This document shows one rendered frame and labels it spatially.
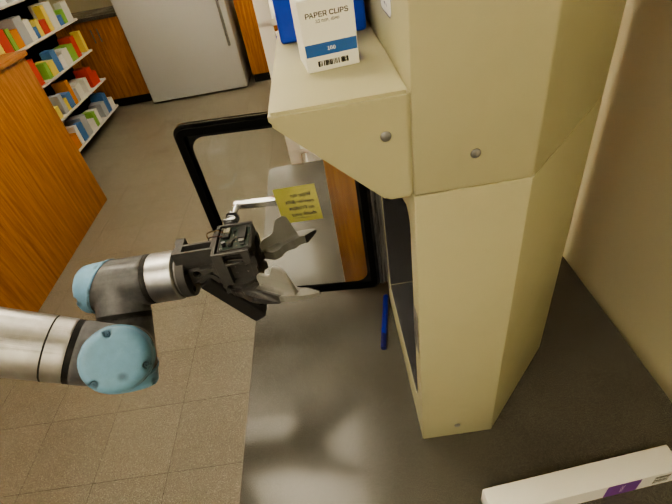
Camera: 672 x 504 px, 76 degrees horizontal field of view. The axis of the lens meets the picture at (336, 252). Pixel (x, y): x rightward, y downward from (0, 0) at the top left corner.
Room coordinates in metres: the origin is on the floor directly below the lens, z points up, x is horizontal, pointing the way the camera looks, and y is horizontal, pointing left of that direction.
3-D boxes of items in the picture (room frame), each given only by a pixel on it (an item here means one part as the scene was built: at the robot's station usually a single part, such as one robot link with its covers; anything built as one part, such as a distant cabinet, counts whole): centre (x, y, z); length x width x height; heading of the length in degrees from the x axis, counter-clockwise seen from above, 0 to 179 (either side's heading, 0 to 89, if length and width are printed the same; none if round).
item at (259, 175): (0.67, 0.07, 1.19); 0.30 x 0.01 x 0.40; 81
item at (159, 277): (0.51, 0.25, 1.24); 0.08 x 0.05 x 0.08; 177
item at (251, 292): (0.46, 0.12, 1.22); 0.09 x 0.05 x 0.02; 53
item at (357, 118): (0.49, -0.03, 1.46); 0.32 x 0.11 x 0.10; 177
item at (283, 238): (0.55, 0.07, 1.24); 0.09 x 0.03 x 0.06; 121
